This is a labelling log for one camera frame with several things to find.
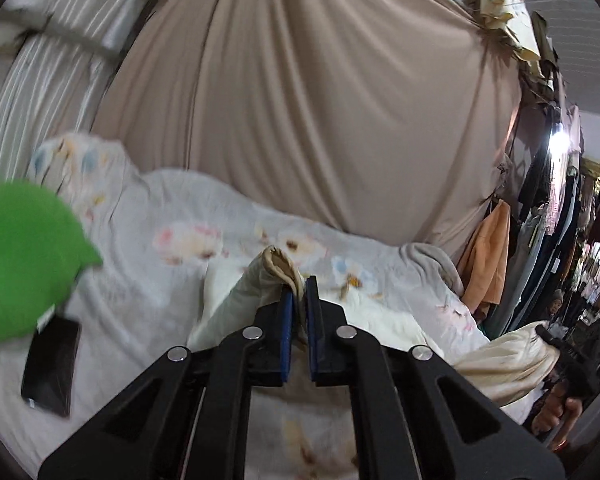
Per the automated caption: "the cream quilted jacket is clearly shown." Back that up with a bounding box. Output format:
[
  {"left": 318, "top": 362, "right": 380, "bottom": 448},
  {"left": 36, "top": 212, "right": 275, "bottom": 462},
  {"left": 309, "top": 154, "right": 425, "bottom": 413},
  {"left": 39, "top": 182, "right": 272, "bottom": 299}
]
[{"left": 186, "top": 244, "right": 559, "bottom": 422}]

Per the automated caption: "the dark hanging clothes rack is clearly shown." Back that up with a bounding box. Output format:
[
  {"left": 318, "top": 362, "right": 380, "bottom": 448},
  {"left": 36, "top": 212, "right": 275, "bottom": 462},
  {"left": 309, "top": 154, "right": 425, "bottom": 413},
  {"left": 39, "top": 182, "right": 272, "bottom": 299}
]
[{"left": 480, "top": 105, "right": 581, "bottom": 339}]

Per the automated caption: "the orange hanging garment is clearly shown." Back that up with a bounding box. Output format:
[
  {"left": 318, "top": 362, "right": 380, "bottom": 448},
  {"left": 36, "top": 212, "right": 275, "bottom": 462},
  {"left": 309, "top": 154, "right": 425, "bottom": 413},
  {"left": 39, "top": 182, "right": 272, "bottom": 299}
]
[{"left": 457, "top": 200, "right": 510, "bottom": 316}]

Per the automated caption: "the green plush pillow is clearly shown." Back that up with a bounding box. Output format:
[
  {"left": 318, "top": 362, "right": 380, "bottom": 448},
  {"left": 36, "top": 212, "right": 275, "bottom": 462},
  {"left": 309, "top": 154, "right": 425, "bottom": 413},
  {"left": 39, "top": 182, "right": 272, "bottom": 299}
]
[{"left": 0, "top": 181, "right": 102, "bottom": 341}]

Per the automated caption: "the striped grey curtain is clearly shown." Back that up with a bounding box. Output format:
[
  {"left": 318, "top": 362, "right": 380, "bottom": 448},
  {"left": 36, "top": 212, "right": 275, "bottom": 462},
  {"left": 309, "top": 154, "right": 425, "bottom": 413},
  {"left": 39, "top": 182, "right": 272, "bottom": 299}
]
[{"left": 0, "top": 0, "right": 157, "bottom": 181}]

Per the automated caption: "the beige draped curtain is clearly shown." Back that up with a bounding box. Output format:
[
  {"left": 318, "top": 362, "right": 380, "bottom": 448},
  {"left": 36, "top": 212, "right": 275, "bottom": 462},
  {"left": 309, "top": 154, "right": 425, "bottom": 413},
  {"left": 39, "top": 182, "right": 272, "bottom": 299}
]
[{"left": 93, "top": 0, "right": 521, "bottom": 258}]

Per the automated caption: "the person's right hand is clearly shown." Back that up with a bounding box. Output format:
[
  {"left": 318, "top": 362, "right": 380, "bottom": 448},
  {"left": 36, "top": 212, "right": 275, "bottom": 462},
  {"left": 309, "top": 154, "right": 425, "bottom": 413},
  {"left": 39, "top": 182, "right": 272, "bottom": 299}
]
[{"left": 531, "top": 380, "right": 583, "bottom": 452}]

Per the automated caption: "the grey floral fleece blanket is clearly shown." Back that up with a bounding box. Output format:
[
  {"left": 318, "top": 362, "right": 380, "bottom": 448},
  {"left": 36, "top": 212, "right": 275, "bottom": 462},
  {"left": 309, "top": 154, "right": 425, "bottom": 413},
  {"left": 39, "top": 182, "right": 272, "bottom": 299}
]
[{"left": 0, "top": 131, "right": 531, "bottom": 480}]

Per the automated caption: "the black smartphone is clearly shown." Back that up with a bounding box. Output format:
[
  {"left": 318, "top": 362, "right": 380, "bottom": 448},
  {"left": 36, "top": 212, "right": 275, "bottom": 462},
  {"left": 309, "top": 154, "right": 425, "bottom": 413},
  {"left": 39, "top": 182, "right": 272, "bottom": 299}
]
[{"left": 20, "top": 314, "right": 81, "bottom": 418}]

